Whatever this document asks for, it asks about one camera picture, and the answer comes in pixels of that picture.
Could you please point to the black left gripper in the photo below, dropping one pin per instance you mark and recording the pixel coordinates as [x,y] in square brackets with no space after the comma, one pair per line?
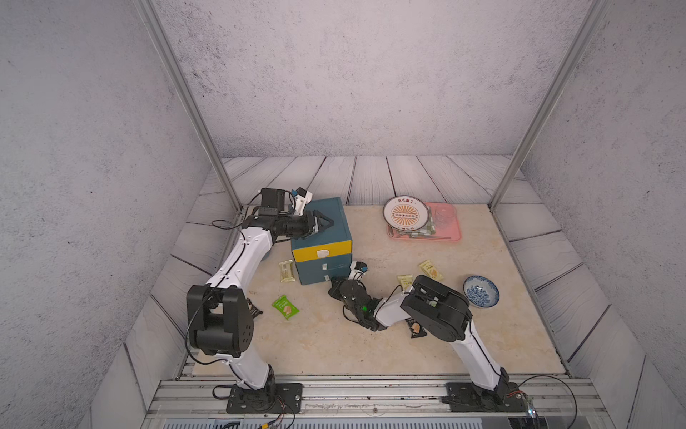
[313,222]

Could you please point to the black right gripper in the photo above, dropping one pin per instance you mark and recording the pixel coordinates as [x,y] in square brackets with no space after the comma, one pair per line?
[334,290]

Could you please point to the teal bottom drawer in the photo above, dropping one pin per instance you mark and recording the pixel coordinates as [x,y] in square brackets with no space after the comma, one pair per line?
[324,276]

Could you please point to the teal drawer cabinet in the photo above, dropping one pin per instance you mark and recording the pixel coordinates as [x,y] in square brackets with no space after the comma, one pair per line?
[334,208]

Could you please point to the yellow drawer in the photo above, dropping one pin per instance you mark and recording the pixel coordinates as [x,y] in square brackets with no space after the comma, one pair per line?
[304,252]

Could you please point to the yellow cookie packet three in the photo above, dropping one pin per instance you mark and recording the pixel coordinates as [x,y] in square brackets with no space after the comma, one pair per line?
[405,281]

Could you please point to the yellow cookie packet one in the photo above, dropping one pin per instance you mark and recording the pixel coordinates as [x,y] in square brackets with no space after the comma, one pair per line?
[287,271]

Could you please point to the green cookie packet one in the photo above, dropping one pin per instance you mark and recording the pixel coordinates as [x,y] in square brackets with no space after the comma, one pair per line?
[286,308]

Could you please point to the black cookie packet one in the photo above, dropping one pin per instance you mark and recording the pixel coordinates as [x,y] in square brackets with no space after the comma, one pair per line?
[415,329]

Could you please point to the yellow cookie packet two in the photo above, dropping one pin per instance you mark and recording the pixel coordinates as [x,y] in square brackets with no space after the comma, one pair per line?
[430,270]

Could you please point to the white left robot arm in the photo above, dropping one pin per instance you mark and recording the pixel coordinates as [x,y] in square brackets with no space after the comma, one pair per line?
[220,322]

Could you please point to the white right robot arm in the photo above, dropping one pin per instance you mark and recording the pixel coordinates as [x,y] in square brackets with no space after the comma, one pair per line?
[440,311]

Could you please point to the white orange patterned plate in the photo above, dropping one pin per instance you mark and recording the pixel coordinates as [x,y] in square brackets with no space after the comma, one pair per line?
[406,213]

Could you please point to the pink plastic tray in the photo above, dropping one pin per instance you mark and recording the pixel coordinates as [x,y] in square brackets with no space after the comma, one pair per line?
[429,232]

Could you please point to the clear pink plastic cup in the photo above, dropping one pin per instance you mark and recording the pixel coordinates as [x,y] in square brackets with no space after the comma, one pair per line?
[443,215]

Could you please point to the blue white ceramic bowl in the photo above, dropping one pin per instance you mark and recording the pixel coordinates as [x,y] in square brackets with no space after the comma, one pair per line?
[481,292]

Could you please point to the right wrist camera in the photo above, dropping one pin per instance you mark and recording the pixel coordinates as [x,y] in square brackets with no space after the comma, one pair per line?
[357,270]

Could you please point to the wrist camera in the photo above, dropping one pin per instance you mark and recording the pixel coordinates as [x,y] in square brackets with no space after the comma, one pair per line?
[301,197]
[357,270]

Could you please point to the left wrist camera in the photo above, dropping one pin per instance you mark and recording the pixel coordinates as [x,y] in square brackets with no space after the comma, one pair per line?
[301,197]

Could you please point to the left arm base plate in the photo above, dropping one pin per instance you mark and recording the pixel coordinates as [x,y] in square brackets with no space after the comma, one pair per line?
[273,399]

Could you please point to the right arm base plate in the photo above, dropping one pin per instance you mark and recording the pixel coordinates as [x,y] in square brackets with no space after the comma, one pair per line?
[482,399]

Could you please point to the aluminium mounting rail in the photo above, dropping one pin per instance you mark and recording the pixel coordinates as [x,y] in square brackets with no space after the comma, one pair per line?
[347,401]

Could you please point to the left metal frame post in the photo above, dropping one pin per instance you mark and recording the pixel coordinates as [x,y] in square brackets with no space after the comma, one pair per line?
[170,62]

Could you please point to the metal frame post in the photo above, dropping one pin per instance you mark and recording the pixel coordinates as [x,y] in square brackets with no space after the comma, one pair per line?
[170,62]
[571,59]

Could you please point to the right metal frame post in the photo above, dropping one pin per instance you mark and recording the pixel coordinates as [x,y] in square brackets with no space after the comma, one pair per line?
[571,59]

